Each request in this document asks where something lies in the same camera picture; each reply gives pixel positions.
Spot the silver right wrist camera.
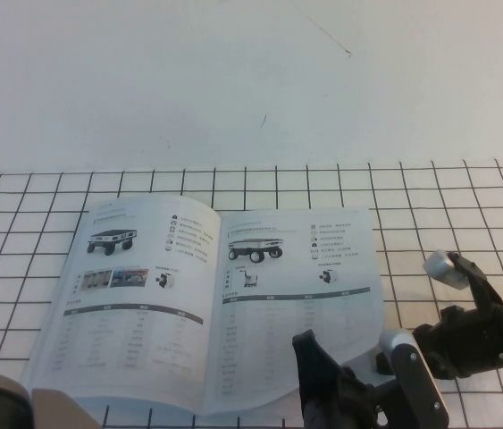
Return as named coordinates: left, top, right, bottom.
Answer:
left=422, top=248, right=478, bottom=292

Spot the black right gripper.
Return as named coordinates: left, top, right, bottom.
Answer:
left=291, top=329, right=413, bottom=429

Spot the white product catalogue book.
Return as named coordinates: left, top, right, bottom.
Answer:
left=19, top=194, right=387, bottom=416

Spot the white black-grid table mat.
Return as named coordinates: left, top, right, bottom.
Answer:
left=0, top=157, right=503, bottom=429

